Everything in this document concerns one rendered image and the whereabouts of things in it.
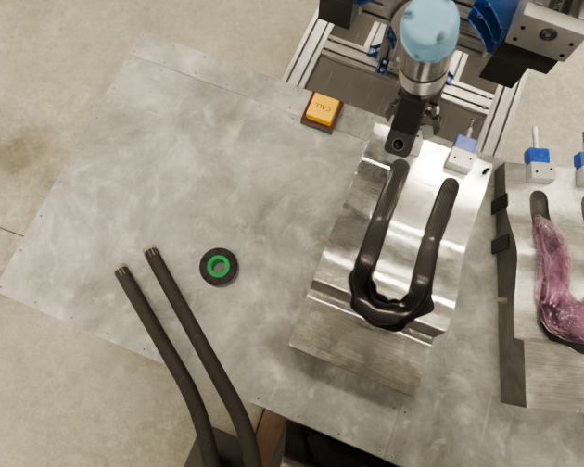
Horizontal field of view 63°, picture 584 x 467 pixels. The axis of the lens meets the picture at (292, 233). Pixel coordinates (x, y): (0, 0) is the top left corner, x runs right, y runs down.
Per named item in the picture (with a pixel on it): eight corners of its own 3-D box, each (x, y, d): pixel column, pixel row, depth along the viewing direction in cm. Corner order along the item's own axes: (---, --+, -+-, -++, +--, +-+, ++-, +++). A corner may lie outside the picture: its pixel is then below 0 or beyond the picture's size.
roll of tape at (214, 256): (242, 283, 102) (240, 281, 98) (204, 290, 101) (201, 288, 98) (235, 247, 104) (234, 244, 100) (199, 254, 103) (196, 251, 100)
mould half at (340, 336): (369, 140, 110) (379, 110, 97) (476, 180, 108) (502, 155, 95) (287, 346, 98) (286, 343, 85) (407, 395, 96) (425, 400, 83)
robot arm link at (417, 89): (440, 90, 71) (387, 76, 73) (438, 104, 75) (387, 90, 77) (457, 45, 72) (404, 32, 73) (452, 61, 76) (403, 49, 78)
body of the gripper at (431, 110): (446, 89, 88) (456, 53, 76) (430, 131, 87) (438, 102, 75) (405, 78, 89) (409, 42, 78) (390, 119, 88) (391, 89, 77)
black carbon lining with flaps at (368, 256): (390, 159, 102) (400, 140, 92) (463, 186, 100) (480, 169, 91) (333, 311, 93) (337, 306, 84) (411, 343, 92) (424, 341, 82)
